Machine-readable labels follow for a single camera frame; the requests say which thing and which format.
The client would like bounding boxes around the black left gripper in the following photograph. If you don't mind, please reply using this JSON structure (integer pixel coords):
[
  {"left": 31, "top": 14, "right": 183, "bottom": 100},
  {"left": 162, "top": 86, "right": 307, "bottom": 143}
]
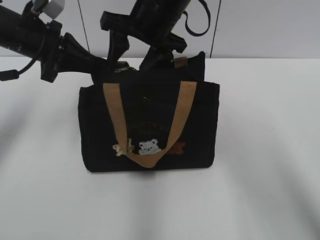
[{"left": 40, "top": 20, "right": 109, "bottom": 82}]

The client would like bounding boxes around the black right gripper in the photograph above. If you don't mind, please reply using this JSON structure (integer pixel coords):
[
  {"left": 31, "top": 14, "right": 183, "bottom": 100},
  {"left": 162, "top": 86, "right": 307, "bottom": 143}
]
[{"left": 100, "top": 11, "right": 187, "bottom": 73}]

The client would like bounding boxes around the black canvas tote bag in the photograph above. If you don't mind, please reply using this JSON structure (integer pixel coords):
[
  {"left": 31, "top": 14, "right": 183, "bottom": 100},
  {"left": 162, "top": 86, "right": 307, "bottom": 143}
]
[{"left": 78, "top": 52, "right": 220, "bottom": 173}]

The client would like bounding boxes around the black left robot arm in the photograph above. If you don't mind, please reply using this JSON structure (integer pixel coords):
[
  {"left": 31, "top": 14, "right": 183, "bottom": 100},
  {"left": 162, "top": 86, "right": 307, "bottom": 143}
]
[{"left": 0, "top": 1, "right": 109, "bottom": 83}]

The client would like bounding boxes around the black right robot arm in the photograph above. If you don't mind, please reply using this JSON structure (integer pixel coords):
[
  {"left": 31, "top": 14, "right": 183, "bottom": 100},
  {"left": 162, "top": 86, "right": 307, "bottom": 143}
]
[{"left": 100, "top": 0, "right": 190, "bottom": 71}]

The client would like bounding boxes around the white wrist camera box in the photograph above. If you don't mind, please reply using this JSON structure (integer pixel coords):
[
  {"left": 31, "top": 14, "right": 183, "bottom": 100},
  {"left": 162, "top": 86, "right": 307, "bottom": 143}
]
[{"left": 31, "top": 0, "right": 66, "bottom": 20}]

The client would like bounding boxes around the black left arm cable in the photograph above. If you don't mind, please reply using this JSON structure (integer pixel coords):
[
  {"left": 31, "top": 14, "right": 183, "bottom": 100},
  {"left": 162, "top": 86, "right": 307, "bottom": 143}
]
[{"left": 0, "top": 37, "right": 47, "bottom": 82}]

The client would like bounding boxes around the dark blue looped cable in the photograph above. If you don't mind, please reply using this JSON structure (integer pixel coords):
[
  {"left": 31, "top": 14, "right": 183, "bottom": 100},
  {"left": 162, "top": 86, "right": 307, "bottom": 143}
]
[{"left": 183, "top": 0, "right": 211, "bottom": 36}]

